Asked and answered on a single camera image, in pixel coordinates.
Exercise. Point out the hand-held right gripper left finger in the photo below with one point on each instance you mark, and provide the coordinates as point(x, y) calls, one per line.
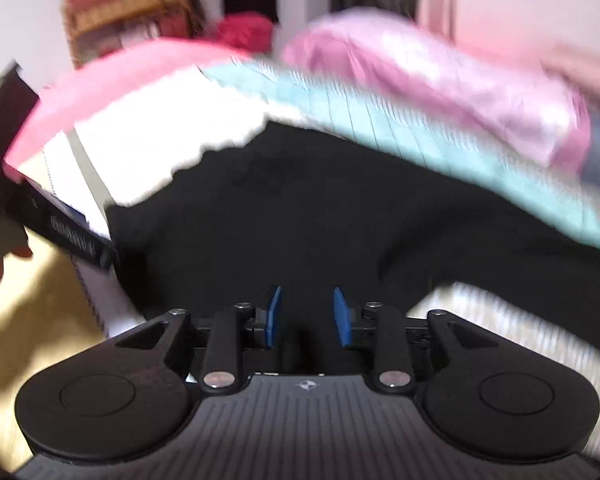
point(274, 317)

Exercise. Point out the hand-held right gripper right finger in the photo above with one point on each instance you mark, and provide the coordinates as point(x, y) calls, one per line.
point(342, 317)

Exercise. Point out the black pants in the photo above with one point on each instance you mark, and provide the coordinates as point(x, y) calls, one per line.
point(305, 210)

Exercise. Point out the pink bed sheet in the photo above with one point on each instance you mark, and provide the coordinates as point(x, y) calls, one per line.
point(105, 75)

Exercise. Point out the zigzag patterned quilt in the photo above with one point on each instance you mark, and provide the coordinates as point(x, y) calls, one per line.
point(145, 125)

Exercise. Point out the wooden shelf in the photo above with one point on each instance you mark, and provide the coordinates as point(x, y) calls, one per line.
point(125, 7)

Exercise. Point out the purple satin pillow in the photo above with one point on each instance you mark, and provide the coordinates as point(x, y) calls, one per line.
point(430, 70)

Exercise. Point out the red cloth bundle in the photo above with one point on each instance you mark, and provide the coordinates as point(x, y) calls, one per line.
point(245, 32)

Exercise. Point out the peach pillow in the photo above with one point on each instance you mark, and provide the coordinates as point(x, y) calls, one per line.
point(580, 67)

